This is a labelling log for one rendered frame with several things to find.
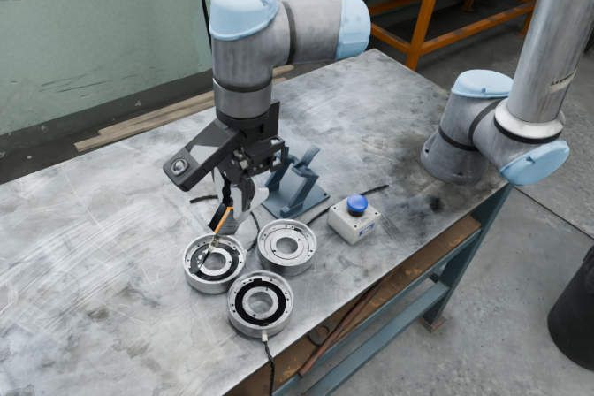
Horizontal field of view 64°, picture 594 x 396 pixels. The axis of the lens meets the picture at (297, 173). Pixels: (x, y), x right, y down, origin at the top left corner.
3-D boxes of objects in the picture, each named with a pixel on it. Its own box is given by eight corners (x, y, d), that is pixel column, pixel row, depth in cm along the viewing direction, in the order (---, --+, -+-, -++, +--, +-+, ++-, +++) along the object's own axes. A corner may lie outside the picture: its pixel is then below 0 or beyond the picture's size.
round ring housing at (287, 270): (298, 289, 81) (300, 275, 79) (246, 262, 84) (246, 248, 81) (323, 247, 88) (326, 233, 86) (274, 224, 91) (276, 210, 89)
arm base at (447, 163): (445, 134, 118) (459, 102, 112) (498, 168, 110) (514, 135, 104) (407, 156, 110) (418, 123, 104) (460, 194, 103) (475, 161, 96)
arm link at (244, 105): (236, 100, 56) (198, 69, 60) (236, 130, 59) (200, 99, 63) (285, 80, 60) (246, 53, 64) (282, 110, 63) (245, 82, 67)
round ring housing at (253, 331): (225, 287, 80) (224, 273, 77) (285, 281, 82) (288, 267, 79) (230, 346, 73) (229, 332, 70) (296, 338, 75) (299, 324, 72)
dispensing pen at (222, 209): (183, 266, 77) (231, 182, 73) (202, 264, 81) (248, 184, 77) (191, 275, 76) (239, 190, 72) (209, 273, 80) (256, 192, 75)
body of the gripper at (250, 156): (284, 171, 72) (289, 106, 63) (237, 195, 67) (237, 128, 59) (253, 145, 76) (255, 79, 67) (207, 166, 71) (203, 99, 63)
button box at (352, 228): (351, 246, 89) (356, 229, 86) (326, 223, 93) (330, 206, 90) (380, 227, 94) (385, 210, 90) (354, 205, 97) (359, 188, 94)
